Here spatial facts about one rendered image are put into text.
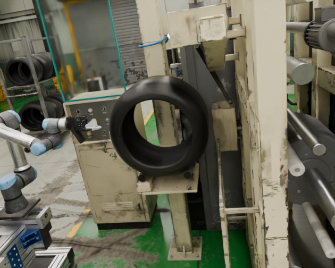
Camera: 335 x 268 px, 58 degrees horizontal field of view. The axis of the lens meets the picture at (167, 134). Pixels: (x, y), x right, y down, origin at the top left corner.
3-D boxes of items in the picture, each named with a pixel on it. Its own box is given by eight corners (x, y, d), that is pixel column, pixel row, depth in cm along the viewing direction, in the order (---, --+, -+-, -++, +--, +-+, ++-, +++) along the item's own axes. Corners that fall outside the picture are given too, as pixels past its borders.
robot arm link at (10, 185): (-1, 199, 201) (-8, 181, 196) (14, 189, 213) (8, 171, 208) (12, 200, 196) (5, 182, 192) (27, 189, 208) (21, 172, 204)
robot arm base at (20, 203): (0, 214, 201) (-5, 201, 198) (14, 201, 215) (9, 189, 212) (20, 213, 199) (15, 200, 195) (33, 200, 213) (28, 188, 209)
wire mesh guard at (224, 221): (224, 219, 229) (216, 133, 206) (227, 219, 229) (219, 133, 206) (232, 332, 146) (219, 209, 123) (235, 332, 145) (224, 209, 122)
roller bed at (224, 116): (215, 141, 219) (211, 101, 209) (236, 140, 216) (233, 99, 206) (215, 152, 200) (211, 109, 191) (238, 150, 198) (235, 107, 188)
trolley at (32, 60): (54, 130, 656) (28, 38, 593) (82, 126, 649) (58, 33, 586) (22, 155, 531) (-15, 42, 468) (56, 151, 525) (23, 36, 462)
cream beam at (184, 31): (182, 41, 184) (179, 15, 179) (224, 34, 180) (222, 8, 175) (169, 49, 128) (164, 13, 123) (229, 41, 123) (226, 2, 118)
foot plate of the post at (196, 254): (172, 237, 263) (170, 234, 262) (202, 237, 258) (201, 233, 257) (167, 260, 238) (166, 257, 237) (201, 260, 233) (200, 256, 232)
